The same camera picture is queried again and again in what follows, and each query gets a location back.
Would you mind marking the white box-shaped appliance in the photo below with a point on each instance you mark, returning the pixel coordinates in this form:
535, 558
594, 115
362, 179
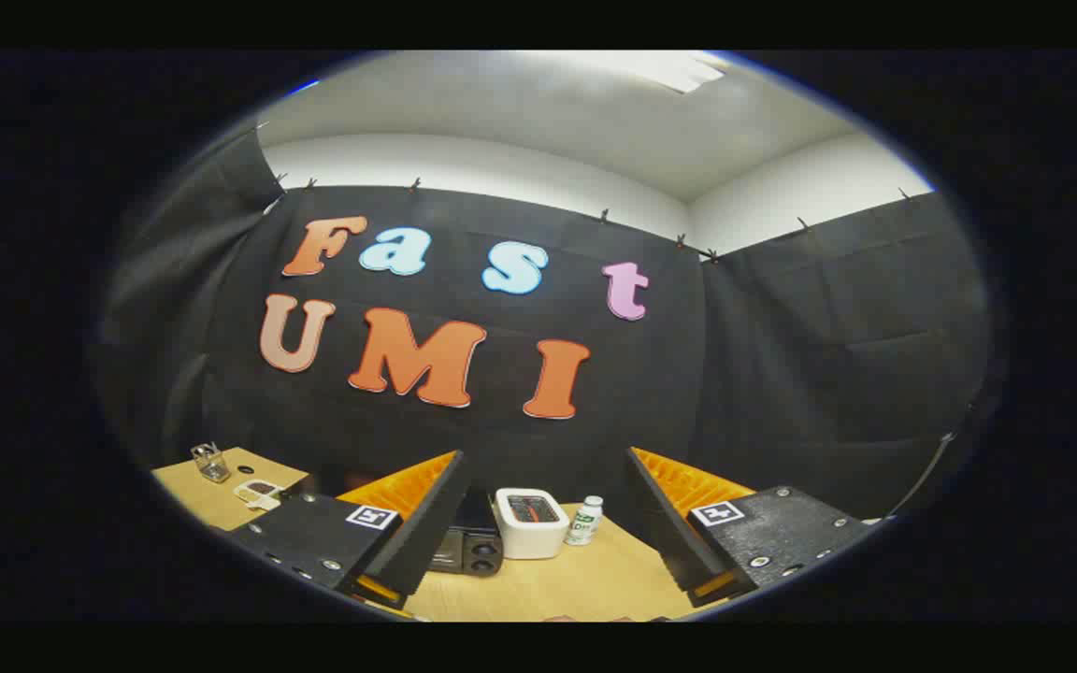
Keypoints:
531, 537

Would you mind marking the clear glass cup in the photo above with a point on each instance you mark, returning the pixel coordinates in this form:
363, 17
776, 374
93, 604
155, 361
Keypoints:
211, 465

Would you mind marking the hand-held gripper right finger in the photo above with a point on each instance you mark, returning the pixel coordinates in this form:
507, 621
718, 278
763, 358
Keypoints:
665, 523

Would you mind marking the small white green-label bottle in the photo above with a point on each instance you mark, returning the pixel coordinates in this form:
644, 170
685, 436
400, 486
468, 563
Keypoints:
583, 523

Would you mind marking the black toaster oven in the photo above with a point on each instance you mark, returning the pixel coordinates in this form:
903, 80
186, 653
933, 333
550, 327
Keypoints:
478, 551

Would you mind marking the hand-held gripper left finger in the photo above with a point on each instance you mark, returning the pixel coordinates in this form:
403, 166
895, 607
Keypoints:
431, 523

